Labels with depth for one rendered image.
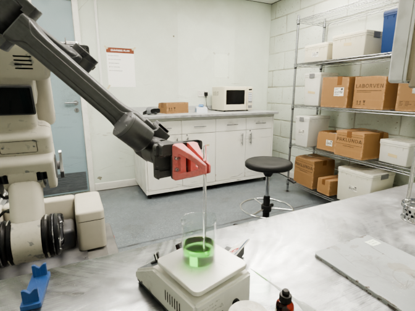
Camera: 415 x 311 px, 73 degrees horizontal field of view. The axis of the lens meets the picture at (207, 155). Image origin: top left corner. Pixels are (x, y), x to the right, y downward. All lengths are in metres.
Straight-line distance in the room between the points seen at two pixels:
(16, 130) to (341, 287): 1.16
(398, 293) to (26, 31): 0.88
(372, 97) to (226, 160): 1.61
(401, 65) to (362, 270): 0.42
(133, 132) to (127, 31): 2.99
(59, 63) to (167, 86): 2.93
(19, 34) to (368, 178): 2.53
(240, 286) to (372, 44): 2.53
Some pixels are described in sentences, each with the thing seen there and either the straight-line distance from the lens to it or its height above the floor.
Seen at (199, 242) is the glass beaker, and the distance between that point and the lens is 0.49.
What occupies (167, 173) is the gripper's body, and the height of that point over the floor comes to 0.99.
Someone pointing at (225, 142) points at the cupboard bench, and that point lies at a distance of 3.28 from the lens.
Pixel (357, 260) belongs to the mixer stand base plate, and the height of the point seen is 0.76.
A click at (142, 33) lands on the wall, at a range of 3.54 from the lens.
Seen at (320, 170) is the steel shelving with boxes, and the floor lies 0.34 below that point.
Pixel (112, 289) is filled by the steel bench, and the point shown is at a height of 0.75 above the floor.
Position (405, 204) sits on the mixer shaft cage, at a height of 0.92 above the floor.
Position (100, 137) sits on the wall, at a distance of 3.43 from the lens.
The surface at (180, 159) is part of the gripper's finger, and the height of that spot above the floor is 1.02.
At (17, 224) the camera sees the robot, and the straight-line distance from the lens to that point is 1.28.
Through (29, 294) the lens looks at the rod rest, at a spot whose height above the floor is 0.78.
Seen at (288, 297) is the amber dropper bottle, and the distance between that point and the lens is 0.52.
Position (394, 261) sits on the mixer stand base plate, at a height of 0.76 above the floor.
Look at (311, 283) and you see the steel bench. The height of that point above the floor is 0.75.
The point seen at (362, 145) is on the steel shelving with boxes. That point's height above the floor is 0.70.
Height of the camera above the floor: 1.13
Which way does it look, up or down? 13 degrees down
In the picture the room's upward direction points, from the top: straight up
